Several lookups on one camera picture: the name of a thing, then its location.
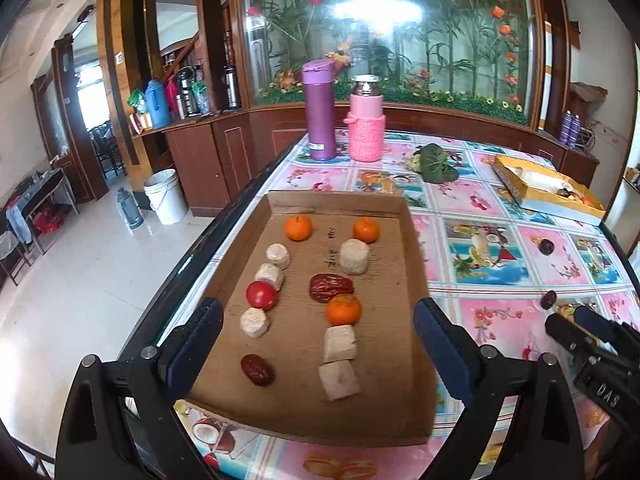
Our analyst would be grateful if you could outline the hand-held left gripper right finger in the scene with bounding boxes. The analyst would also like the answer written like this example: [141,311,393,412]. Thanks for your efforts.
[413,297,586,480]

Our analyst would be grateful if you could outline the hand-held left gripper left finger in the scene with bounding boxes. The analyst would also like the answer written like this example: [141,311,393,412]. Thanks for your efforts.
[56,297,225,480]

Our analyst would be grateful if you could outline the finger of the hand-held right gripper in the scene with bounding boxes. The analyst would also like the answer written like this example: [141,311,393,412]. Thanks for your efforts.
[545,313,601,362]
[574,306,640,356]

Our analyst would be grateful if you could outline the brown cardboard tray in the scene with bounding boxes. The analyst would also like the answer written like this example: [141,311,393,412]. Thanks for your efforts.
[172,190,445,448]

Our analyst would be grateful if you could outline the beige cake piece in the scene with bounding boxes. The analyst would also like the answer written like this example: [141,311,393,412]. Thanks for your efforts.
[240,307,271,339]

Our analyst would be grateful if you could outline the red tomato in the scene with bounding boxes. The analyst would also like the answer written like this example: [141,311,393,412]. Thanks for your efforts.
[245,281,278,311]

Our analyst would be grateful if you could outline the small orange mandarin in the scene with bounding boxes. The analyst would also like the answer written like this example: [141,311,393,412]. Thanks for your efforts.
[326,293,362,327]
[353,217,380,244]
[285,215,313,242]

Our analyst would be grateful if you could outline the large red date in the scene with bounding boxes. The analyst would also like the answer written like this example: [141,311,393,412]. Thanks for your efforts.
[309,273,355,304]

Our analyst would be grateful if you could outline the person's right hand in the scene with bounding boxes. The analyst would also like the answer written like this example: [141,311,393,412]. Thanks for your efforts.
[582,420,623,467]

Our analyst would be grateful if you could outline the colourful printed tablecloth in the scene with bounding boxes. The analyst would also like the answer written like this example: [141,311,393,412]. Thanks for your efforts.
[172,127,640,480]

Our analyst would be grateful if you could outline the large beige sugarcane piece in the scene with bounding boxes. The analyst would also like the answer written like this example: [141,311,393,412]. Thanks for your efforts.
[339,239,371,275]

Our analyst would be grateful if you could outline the yellow cardboard box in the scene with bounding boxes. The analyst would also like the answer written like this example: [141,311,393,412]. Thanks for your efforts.
[492,155,606,226]

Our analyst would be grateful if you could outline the grey water jug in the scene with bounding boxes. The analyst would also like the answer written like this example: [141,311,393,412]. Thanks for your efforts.
[116,187,145,230]

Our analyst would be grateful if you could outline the white plastic bucket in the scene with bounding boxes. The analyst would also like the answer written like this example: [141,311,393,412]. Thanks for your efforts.
[144,169,188,226]

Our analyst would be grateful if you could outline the green leafy vegetable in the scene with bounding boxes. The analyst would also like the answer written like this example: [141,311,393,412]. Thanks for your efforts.
[405,143,460,183]

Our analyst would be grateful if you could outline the brown wooden cabinet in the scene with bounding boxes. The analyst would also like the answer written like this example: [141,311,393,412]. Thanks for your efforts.
[162,105,601,218]

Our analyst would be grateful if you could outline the purple spray bottles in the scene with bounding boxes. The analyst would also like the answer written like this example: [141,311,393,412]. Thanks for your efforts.
[560,111,582,147]

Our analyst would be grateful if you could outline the red bag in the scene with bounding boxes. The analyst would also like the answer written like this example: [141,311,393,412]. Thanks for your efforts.
[32,207,63,233]

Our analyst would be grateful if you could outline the dark wooden chair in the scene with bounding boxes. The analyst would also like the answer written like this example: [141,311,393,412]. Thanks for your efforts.
[90,122,121,178]

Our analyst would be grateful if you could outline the black side table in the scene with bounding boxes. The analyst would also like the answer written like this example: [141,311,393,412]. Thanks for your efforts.
[0,167,81,286]

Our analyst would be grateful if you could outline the bottle with pink knitted sleeve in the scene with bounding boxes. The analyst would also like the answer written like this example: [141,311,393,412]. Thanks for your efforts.
[343,74,387,162]

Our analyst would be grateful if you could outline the blue thermos flask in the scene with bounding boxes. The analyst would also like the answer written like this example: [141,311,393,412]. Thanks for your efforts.
[144,80,171,129]

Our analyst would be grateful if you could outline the red thermos flask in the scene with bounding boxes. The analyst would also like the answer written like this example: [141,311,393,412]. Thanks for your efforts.
[165,80,180,121]

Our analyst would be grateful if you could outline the green plastic bag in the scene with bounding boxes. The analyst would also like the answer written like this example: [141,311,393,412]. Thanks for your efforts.
[192,80,211,115]

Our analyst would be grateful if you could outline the green snack packet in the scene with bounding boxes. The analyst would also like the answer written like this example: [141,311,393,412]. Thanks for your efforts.
[126,89,151,116]

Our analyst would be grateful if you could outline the black and steel thermos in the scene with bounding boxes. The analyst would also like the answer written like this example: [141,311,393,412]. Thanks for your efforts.
[176,66,200,117]

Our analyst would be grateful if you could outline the purple thermos bottle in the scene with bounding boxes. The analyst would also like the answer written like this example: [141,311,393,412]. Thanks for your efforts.
[301,59,337,162]

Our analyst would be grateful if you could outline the silver thermos flask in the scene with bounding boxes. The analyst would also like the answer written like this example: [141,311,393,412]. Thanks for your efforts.
[222,64,238,110]

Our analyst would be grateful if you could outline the glass panel with artificial flowers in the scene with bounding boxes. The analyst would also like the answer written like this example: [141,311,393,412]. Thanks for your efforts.
[240,0,538,128]

